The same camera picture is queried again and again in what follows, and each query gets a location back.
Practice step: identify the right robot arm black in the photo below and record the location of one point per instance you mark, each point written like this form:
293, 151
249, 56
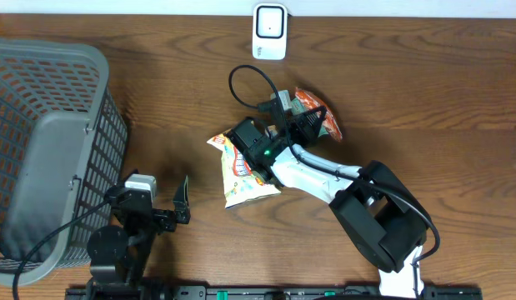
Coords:
384, 221

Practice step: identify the teal wet wipes pack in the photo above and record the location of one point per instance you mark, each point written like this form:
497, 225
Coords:
298, 107

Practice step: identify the grey plastic shopping basket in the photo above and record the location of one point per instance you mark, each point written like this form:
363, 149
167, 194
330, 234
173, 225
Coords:
62, 143

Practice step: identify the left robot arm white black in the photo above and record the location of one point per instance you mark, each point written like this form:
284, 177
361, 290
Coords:
119, 253

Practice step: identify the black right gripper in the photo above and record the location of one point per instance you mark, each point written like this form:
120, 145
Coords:
297, 124

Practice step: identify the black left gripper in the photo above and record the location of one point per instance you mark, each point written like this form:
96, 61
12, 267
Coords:
167, 222

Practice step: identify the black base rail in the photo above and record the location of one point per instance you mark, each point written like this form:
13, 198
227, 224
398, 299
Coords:
262, 292

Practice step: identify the yellow snack chip bag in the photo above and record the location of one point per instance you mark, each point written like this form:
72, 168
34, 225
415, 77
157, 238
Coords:
239, 184

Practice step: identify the white black barcode scanner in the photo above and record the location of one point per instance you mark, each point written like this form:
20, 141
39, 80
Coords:
270, 28

